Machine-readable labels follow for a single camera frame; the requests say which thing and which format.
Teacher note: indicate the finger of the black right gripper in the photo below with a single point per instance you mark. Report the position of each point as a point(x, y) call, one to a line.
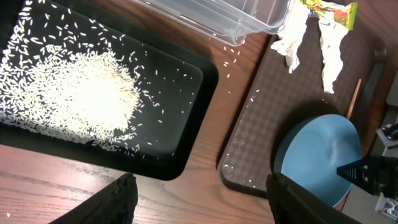
point(374, 174)

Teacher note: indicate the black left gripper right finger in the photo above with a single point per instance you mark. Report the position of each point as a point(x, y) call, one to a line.
point(292, 204)

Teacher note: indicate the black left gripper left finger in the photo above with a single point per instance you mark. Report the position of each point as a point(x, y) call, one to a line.
point(113, 204)

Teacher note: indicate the dark blue plate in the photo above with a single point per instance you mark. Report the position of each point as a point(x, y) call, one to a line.
point(310, 153)

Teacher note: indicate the wooden chopstick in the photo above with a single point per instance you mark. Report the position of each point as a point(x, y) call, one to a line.
point(353, 100)

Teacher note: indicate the white rice pile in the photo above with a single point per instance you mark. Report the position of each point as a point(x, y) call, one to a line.
point(67, 75)

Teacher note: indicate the white napkin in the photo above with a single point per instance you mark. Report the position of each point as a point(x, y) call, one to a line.
point(291, 37)
point(332, 33)

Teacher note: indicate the yellow green snack wrapper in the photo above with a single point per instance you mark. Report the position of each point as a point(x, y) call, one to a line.
point(329, 11)

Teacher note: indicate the grey dishwasher rack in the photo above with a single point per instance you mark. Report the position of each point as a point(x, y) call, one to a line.
point(362, 206)

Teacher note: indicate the dark brown serving tray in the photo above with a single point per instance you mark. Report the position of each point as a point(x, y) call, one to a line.
point(278, 100)

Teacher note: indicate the black plastic bin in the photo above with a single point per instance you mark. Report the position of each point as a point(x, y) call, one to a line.
point(183, 84)

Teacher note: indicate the clear plastic bin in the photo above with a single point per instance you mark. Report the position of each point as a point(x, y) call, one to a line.
point(228, 21)

